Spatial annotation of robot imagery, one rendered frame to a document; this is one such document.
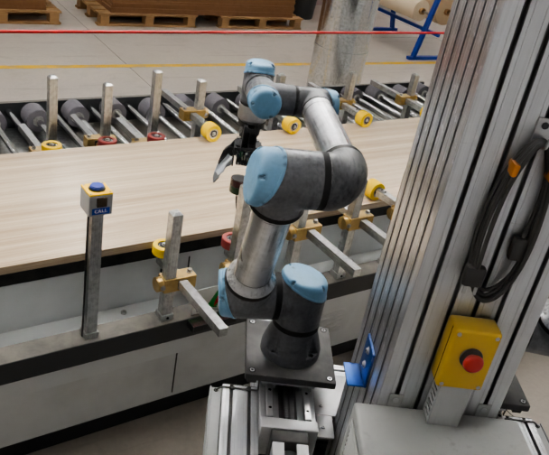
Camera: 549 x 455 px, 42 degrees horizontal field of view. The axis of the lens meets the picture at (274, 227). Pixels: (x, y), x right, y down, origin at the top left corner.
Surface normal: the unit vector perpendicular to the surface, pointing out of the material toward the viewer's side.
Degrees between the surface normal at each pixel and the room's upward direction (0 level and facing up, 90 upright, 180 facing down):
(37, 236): 0
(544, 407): 0
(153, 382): 90
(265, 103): 90
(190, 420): 0
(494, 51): 90
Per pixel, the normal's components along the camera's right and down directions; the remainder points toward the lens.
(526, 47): 0.02, 0.49
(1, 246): 0.17, -0.86
